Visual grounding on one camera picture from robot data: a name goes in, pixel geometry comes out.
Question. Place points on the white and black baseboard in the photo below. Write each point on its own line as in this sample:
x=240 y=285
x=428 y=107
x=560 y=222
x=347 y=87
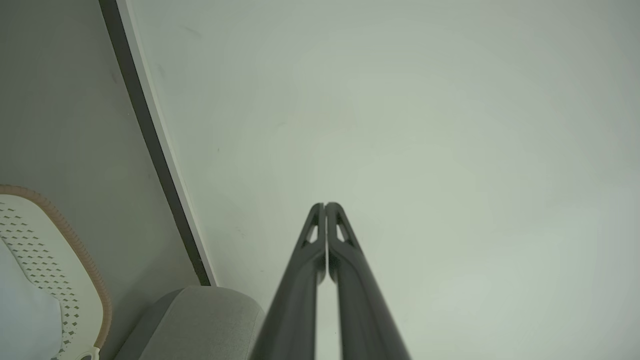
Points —
x=150 y=130

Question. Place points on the white cloth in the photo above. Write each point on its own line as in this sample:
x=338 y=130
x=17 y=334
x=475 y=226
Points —
x=25 y=310

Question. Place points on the grey fabric sofa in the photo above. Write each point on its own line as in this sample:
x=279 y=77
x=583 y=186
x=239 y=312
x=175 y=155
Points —
x=200 y=325

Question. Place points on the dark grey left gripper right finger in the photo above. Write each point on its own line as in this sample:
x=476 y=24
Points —
x=360 y=300

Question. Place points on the white perforated laundry basket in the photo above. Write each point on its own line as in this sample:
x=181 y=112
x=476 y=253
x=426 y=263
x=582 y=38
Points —
x=65 y=270

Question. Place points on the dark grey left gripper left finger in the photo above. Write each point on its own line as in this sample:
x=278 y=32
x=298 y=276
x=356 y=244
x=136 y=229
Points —
x=300 y=290

